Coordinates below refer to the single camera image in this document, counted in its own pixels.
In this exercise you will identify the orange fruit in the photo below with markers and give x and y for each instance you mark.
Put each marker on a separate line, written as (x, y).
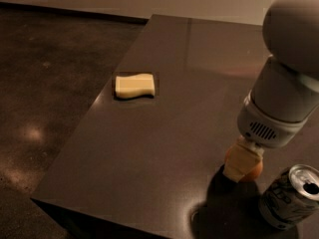
(242, 165)

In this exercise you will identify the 7up soda can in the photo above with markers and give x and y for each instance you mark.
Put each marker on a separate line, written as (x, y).
(292, 197)

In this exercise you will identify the yellow sponge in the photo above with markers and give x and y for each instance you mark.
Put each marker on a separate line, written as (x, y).
(134, 86)

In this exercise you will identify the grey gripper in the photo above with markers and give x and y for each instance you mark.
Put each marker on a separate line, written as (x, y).
(270, 127)

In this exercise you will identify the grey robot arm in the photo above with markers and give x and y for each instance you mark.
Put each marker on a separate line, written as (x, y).
(291, 34)

